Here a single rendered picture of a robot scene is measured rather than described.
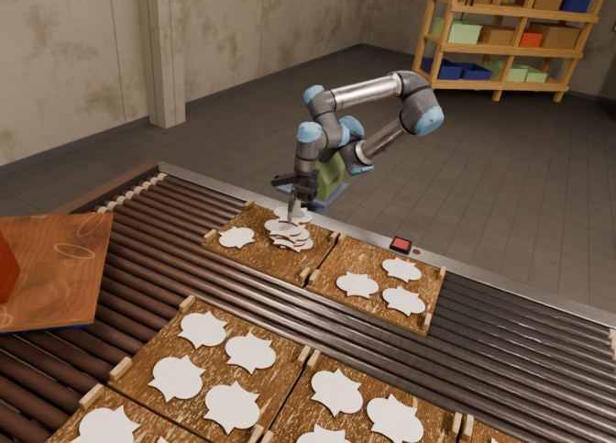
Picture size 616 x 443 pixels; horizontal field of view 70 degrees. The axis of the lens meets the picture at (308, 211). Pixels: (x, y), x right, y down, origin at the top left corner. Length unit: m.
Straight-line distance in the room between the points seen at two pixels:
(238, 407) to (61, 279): 0.62
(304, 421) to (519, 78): 7.20
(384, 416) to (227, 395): 0.39
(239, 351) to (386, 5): 8.82
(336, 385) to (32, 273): 0.90
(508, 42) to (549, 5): 0.73
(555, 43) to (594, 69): 1.29
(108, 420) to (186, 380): 0.19
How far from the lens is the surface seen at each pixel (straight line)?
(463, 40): 7.07
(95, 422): 1.21
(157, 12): 4.69
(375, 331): 1.43
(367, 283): 1.54
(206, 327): 1.34
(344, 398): 1.22
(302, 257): 1.62
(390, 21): 9.66
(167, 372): 1.26
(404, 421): 1.23
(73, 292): 1.38
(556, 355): 1.63
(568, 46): 8.41
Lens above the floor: 1.94
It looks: 32 degrees down
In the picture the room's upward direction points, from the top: 7 degrees clockwise
